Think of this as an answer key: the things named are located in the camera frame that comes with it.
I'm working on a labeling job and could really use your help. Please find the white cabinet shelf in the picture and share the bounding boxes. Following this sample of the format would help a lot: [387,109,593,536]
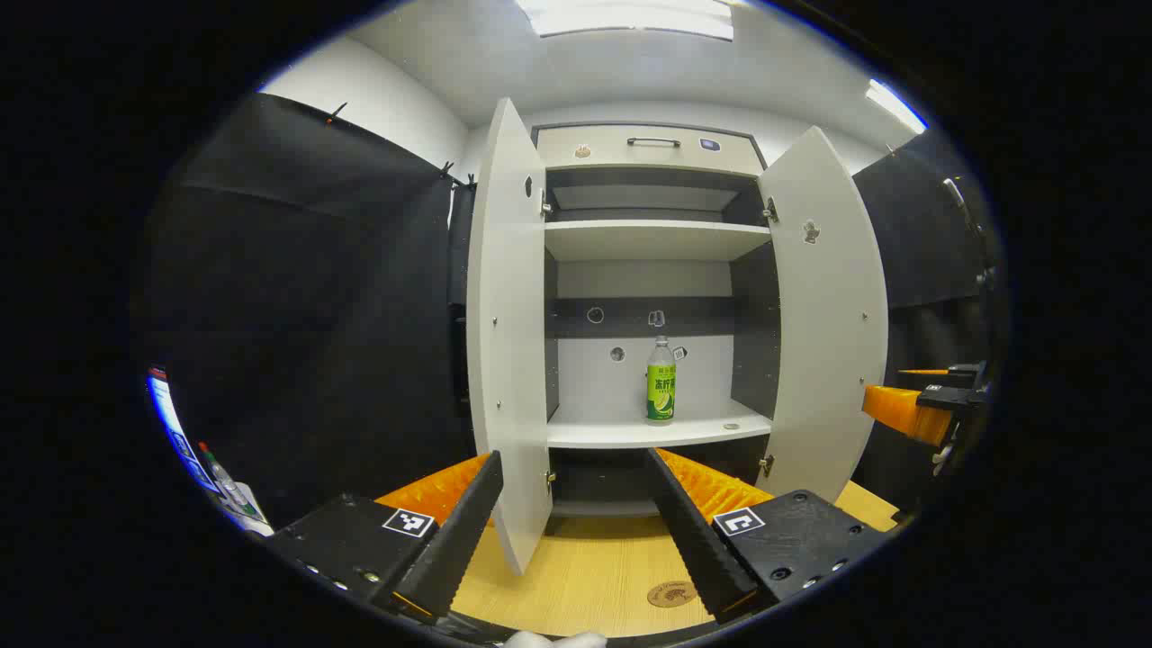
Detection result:
[547,400,773,449]
[544,220,773,263]

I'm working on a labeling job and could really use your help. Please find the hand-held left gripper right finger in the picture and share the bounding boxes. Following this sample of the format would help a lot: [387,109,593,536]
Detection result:
[643,447,901,624]

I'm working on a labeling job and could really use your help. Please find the white cabinet door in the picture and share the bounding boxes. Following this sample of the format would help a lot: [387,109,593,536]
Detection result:
[756,126,890,503]
[466,97,554,577]

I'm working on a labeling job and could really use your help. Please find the white and grey cabinet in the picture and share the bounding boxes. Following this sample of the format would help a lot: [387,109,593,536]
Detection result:
[531,121,782,518]

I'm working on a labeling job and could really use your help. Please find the lit screen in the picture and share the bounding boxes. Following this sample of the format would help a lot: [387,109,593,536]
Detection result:
[147,364,226,505]

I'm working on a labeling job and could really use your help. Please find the white cabinet drawer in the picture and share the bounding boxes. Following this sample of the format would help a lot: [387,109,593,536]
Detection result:
[536,126,766,177]

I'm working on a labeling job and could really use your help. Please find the black door handle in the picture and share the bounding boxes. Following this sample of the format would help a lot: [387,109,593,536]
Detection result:
[448,301,471,417]

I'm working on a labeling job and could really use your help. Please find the narrow ceiling light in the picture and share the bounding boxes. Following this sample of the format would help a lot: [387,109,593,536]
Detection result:
[866,79,928,134]

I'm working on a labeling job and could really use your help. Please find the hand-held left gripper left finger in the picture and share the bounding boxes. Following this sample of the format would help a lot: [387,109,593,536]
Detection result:
[265,450,505,622]

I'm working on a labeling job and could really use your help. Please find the black backdrop cloth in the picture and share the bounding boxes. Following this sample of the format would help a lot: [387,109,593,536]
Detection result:
[135,93,1002,532]

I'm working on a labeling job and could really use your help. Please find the green label plastic bottle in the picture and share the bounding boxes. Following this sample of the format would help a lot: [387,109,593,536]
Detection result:
[646,336,677,425]

